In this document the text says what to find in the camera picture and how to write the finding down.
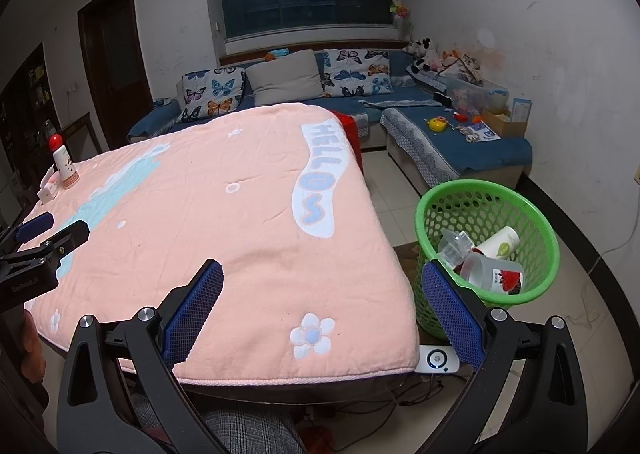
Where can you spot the butterfly print cushion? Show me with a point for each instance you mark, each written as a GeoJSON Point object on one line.
{"type": "Point", "coordinates": [210, 93]}
{"type": "Point", "coordinates": [357, 71]}

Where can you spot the orange plush toy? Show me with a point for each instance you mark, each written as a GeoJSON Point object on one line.
{"type": "Point", "coordinates": [452, 58]}

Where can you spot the translucent cup red label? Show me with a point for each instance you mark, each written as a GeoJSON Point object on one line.
{"type": "Point", "coordinates": [480, 271]}

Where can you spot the blue sofa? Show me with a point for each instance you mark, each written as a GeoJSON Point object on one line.
{"type": "Point", "coordinates": [500, 153]}

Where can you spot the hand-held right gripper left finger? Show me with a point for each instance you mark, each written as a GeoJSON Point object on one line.
{"type": "Point", "coordinates": [192, 316]}

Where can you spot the green plastic wastebasket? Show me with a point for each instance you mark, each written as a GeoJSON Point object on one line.
{"type": "Point", "coordinates": [480, 204]}

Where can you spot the pink printed blanket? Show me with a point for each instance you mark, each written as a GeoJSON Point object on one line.
{"type": "Point", "coordinates": [225, 234]}

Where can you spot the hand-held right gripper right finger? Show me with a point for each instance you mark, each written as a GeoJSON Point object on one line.
{"type": "Point", "coordinates": [452, 316]}

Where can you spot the small blue orange toy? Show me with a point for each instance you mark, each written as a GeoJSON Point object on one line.
{"type": "Point", "coordinates": [277, 52]}

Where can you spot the dark cabinet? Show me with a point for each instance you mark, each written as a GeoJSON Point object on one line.
{"type": "Point", "coordinates": [25, 108]}

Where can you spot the printed booklet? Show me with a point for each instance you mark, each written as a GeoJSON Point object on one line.
{"type": "Point", "coordinates": [485, 132]}

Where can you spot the dark wooden chair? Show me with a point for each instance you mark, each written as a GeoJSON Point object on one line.
{"type": "Point", "coordinates": [82, 133]}

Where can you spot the gray sofa cover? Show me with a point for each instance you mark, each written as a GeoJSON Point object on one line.
{"type": "Point", "coordinates": [415, 138]}

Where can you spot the dark wooden door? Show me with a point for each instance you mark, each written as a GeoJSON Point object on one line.
{"type": "Point", "coordinates": [112, 68]}

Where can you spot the white paper cup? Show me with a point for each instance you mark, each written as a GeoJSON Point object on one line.
{"type": "Point", "coordinates": [500, 241]}

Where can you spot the red plastic stool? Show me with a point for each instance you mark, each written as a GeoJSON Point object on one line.
{"type": "Point", "coordinates": [350, 133]}

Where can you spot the black white plush cow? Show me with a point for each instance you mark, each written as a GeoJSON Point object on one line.
{"type": "Point", "coordinates": [420, 51]}

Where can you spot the white floor device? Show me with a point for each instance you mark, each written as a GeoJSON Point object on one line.
{"type": "Point", "coordinates": [435, 359]}

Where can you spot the blue white paper box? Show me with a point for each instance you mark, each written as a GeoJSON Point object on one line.
{"type": "Point", "coordinates": [521, 109]}

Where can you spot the white bottle red cap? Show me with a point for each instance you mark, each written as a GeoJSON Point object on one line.
{"type": "Point", "coordinates": [67, 171]}

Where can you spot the cardboard box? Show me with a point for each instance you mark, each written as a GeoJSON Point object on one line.
{"type": "Point", "coordinates": [500, 122]}

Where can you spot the artificial flowers in vase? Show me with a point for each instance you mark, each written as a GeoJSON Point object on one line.
{"type": "Point", "coordinates": [400, 9]}

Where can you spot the person's plaid trouser leg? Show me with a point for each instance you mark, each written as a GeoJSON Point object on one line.
{"type": "Point", "coordinates": [250, 431]}

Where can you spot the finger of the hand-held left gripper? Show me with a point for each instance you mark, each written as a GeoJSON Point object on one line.
{"type": "Point", "coordinates": [32, 226]}
{"type": "Point", "coordinates": [70, 234]}

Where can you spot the clear plastic storage box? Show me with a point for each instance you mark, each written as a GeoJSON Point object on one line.
{"type": "Point", "coordinates": [472, 96]}

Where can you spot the yellow toy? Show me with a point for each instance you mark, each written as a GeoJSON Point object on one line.
{"type": "Point", "coordinates": [437, 124]}

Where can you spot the gray cushion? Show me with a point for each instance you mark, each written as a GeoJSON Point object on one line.
{"type": "Point", "coordinates": [285, 78]}

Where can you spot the person's left hand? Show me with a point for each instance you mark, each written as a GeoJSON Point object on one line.
{"type": "Point", "coordinates": [31, 341]}

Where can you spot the clear plastic packaging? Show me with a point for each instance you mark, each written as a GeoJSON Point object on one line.
{"type": "Point", "coordinates": [455, 246]}

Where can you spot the small white box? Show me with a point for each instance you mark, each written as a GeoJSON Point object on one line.
{"type": "Point", "coordinates": [49, 194]}

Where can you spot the light blue folded cloth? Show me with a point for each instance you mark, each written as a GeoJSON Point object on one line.
{"type": "Point", "coordinates": [161, 102]}

